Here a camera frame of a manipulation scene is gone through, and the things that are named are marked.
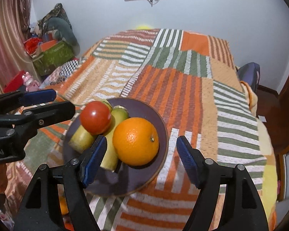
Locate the large orange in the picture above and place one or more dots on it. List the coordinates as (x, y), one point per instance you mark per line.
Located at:
(135, 141)

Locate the striped pink curtain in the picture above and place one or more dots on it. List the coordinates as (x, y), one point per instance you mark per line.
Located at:
(8, 33)

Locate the white paper scrap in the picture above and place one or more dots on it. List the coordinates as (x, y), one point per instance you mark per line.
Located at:
(262, 118)

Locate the dark purple plate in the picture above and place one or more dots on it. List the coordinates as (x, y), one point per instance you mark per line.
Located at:
(139, 176)

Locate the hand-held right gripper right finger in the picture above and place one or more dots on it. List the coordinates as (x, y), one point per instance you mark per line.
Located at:
(187, 160)

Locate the blue chair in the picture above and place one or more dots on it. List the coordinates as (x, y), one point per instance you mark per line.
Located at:
(249, 73)

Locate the yellow fleece blanket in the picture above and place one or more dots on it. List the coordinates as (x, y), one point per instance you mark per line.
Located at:
(271, 173)

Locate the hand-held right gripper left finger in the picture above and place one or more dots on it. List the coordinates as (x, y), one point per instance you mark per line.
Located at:
(94, 161)

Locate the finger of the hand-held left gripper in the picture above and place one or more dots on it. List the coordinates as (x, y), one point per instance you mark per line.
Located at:
(38, 96)
(50, 114)

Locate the checkered cloth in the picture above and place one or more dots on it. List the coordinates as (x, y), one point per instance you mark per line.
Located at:
(66, 71)

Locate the yellow ball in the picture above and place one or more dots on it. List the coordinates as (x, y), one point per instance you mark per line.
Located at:
(144, 27)

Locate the red tomato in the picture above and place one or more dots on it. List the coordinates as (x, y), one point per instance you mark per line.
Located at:
(95, 118)

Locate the grey pillow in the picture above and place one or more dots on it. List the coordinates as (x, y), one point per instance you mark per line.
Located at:
(67, 32)

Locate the pink toy figure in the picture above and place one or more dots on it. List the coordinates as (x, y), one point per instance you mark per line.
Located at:
(30, 83)

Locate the patterned dark cushion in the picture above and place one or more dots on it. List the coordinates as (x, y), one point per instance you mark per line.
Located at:
(56, 12)

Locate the striped patchwork blanket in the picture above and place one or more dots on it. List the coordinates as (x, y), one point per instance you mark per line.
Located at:
(173, 81)

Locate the small orange fruit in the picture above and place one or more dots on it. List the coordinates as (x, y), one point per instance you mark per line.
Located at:
(63, 207)

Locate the red plastic bag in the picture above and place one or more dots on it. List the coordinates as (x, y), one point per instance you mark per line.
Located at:
(31, 46)

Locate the green patterned box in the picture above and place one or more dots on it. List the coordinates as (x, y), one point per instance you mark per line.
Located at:
(54, 57)

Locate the green-yellow banana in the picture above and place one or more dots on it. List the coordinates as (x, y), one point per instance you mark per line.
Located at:
(80, 140)
(118, 120)

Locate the red box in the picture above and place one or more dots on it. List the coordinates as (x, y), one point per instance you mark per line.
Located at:
(13, 81)

